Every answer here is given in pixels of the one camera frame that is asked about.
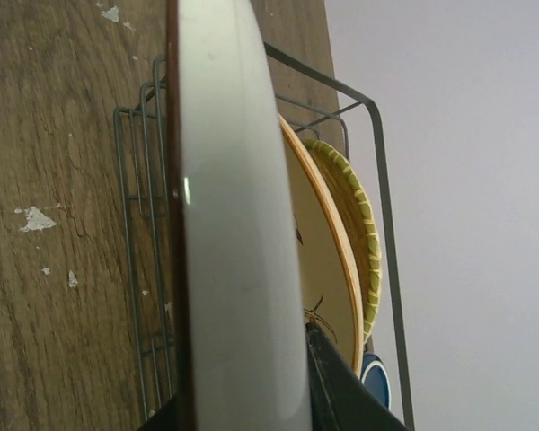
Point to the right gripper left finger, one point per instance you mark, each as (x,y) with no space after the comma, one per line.
(165,419)

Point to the dark blue mug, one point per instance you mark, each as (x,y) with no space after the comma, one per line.
(375,379)

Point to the striped rim ceramic plate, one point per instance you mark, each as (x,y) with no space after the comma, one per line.
(239,327)

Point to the orange bird pattern plate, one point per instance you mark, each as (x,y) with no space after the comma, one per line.
(329,275)

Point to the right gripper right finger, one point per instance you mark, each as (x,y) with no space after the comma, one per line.
(339,401)

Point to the yellow woven bamboo plate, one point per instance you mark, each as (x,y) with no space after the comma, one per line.
(357,217)

